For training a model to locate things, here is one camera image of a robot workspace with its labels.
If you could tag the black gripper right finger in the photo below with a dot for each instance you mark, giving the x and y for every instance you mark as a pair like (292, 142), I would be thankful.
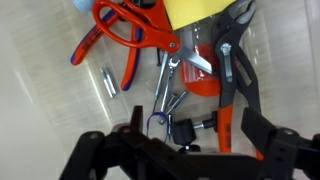
(258, 128)

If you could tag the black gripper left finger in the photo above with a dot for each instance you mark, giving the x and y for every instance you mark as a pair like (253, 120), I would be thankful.
(136, 118)

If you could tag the black ball head mount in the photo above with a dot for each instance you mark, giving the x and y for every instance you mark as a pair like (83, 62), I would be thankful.
(183, 131)

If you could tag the clear plastic container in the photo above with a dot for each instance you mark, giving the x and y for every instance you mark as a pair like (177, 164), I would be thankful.
(50, 66)

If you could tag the grey orange pump pliers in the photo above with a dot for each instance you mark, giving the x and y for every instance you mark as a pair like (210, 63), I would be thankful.
(225, 123)

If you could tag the metal bolt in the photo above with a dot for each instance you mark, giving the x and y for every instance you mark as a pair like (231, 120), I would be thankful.
(178, 101)

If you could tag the small metal cartridge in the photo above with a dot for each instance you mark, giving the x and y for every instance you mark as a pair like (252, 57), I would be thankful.
(111, 80)
(106, 83)

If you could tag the thin metal rod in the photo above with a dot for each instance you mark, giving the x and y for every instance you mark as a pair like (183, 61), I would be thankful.
(161, 75)

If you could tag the small metal wrench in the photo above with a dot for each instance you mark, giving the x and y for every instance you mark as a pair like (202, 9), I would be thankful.
(170, 80)

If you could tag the red zip bag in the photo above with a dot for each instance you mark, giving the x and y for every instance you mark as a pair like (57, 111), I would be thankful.
(203, 86)

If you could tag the yellow sticky note pad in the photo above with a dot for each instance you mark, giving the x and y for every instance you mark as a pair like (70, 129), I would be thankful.
(193, 13)

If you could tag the pale blue round cap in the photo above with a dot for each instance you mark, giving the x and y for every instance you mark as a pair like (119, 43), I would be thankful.
(81, 4)

